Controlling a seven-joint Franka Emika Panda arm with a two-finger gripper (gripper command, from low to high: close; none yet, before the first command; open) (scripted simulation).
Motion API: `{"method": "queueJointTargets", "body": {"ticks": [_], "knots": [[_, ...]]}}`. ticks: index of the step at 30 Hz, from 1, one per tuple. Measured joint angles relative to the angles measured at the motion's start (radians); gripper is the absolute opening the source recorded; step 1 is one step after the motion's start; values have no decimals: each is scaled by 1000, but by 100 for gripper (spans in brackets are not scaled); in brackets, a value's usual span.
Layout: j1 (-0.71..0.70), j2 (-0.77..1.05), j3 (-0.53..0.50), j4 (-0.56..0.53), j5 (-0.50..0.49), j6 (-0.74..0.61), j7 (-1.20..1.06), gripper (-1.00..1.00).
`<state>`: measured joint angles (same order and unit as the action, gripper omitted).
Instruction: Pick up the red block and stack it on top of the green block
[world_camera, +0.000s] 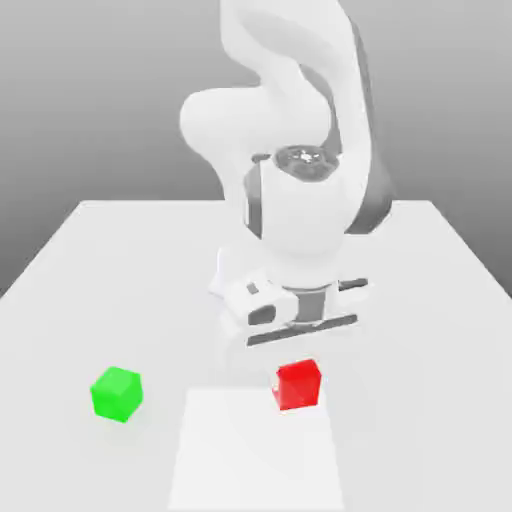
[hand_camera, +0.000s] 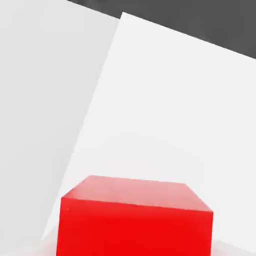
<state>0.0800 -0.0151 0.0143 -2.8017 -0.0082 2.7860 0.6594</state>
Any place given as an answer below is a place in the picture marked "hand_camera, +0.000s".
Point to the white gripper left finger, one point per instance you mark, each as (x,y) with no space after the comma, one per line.
(49,250)

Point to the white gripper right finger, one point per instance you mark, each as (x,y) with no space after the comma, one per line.
(219,251)

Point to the small red cube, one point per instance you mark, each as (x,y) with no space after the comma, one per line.
(134,230)

